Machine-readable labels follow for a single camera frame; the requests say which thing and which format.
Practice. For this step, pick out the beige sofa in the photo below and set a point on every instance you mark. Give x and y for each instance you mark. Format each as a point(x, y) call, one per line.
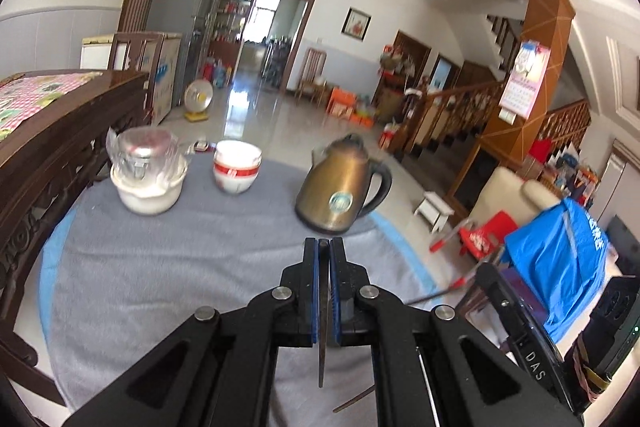
point(500, 197)

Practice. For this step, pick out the red child chair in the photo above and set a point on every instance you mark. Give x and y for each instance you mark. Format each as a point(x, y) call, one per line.
point(482, 234)

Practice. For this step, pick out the orange box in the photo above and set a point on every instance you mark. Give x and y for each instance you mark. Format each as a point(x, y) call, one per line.
point(342, 99)

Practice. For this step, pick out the cluttered wooden shelf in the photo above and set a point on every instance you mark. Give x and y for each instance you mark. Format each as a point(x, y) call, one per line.
point(400, 67)

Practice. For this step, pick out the blue cloth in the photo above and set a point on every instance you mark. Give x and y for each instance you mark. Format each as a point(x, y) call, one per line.
point(550, 257)

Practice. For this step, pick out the grey refrigerator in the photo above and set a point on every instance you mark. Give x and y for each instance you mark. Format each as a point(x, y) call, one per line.
point(175, 7)

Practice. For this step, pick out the light blue table cover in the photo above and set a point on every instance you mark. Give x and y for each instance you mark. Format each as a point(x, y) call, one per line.
point(47, 267)

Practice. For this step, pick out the pink checked cloth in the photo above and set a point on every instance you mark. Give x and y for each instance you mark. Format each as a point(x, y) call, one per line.
point(30, 99)

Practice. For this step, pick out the group of plastic jugs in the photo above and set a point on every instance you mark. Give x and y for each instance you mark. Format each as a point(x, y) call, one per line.
point(215, 74)

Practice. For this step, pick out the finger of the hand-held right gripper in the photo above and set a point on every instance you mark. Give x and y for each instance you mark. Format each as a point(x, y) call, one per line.
point(487, 287)

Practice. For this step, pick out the round electric heater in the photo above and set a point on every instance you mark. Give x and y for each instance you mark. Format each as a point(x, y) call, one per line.
point(198, 97)

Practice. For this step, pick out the bronze electric kettle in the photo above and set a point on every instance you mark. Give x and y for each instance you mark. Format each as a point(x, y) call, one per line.
point(335, 187)

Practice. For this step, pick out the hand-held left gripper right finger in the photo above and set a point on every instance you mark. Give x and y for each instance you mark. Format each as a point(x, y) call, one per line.
point(336, 287)

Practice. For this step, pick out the white bowl with red band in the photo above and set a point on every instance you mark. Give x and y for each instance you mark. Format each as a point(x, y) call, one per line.
point(232, 182)
point(239, 152)

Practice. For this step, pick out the wall calendar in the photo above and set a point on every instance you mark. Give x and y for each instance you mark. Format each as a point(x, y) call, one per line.
point(522, 82)

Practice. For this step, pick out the wooden stair railing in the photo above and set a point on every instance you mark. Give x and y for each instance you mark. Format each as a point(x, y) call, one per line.
point(450, 107)

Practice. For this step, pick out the glass shelf unit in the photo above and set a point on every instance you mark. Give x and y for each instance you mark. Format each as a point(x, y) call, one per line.
point(227, 22)

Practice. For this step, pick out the small white stool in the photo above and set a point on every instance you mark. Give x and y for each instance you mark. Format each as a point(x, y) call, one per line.
point(434, 206)

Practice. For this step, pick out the white chest freezer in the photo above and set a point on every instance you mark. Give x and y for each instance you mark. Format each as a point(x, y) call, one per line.
point(165, 82)

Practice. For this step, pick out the framed wall picture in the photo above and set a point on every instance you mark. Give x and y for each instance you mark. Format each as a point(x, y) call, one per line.
point(356, 24)

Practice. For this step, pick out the dark wooden sideboard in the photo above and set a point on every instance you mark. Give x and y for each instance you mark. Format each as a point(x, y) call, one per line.
point(50, 157)

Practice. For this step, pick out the cream cabinet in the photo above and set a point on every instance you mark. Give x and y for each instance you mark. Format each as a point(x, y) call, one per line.
point(95, 54)

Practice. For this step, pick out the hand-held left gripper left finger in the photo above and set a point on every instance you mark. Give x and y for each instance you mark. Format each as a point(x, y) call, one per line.
point(312, 287)

